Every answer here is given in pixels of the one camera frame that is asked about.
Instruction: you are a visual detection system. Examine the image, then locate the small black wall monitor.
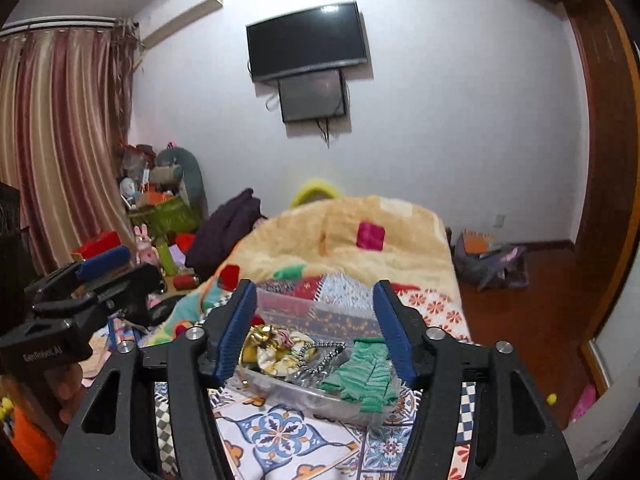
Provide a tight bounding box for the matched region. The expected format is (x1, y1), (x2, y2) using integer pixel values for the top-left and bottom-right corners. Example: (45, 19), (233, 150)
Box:
(278, 70), (347, 124)

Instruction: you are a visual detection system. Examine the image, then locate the green cardboard box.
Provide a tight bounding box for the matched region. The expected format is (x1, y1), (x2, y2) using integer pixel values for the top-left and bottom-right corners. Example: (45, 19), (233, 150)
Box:
(127, 196), (201, 238)

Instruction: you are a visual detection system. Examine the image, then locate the wall power socket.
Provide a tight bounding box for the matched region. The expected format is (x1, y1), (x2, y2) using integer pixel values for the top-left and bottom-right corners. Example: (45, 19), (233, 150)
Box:
(494, 214), (506, 229)

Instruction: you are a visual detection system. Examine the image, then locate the green fuzzy cloth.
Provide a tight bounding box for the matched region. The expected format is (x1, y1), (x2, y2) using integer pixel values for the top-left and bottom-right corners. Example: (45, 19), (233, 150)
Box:
(318, 338), (399, 414)

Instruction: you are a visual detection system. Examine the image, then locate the green plush toy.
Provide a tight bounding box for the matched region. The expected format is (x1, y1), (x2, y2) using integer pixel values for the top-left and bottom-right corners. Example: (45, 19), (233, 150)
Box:
(150, 146), (205, 211)

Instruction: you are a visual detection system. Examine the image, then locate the yellow fuzzy headboard item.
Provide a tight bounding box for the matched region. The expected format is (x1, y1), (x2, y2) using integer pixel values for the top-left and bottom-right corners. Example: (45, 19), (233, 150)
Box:
(290, 178), (342, 209)

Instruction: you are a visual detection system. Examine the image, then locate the wooden door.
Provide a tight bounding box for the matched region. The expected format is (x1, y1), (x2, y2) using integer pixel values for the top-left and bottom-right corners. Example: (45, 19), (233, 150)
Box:
(548, 0), (639, 340)

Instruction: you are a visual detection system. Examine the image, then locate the wall air conditioner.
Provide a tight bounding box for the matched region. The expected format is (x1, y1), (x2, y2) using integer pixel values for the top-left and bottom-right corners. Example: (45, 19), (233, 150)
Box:
(136, 0), (224, 50)

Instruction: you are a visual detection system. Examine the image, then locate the clear plastic storage box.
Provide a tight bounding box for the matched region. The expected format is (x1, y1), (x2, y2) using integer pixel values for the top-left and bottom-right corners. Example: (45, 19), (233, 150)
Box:
(227, 288), (402, 428)

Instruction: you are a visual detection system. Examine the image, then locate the bagged black white cord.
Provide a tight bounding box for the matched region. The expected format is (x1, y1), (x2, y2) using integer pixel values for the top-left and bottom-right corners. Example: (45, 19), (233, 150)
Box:
(286, 340), (352, 388)

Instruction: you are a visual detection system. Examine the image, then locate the dark purple clothing pile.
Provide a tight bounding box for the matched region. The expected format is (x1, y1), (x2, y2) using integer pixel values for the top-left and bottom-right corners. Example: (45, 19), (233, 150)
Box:
(186, 188), (265, 282)

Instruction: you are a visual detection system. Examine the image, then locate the striped pink curtain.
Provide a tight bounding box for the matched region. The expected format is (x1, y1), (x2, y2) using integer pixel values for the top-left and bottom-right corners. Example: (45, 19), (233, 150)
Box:
(1, 21), (139, 273)

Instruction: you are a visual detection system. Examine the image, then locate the black wall television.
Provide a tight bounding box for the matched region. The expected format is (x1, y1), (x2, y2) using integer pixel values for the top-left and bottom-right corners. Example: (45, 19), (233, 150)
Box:
(246, 2), (369, 82)

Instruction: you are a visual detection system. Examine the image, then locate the grey bag on floor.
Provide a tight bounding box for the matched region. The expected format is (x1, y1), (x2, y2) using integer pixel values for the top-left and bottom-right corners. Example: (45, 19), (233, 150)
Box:
(452, 231), (529, 292)

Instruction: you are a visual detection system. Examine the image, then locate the floral cream cloth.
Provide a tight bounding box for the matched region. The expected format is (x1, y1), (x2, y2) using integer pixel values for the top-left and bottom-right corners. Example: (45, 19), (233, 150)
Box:
(272, 328), (318, 378)

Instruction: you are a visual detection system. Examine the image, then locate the beige plush blanket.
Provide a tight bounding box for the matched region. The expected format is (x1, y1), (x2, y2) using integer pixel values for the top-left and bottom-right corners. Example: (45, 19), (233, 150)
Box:
(142, 196), (471, 346)

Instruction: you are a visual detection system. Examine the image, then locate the gold satin pouch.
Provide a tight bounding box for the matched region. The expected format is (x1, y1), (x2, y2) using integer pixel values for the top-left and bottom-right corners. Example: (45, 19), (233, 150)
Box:
(239, 324), (281, 376)

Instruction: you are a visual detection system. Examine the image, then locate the patchwork bed quilt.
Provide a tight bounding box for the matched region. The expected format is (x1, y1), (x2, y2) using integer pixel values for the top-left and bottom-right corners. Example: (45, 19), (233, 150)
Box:
(142, 273), (476, 479)

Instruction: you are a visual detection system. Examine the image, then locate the red box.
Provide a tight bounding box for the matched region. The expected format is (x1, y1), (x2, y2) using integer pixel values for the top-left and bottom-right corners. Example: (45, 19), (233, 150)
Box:
(70, 231), (122, 261)

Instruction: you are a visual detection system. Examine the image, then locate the pink bunny figurine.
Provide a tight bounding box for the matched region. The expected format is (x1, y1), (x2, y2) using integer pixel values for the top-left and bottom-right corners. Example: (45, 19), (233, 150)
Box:
(134, 224), (160, 268)

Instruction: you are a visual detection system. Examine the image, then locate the pink slipper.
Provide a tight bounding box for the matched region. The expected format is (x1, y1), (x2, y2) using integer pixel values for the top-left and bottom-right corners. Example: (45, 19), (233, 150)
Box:
(570, 384), (598, 422)

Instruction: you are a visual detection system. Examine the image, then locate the operator hand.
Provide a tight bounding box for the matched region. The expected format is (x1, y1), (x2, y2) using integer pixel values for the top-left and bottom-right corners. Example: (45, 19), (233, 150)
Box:
(46, 363), (86, 424)

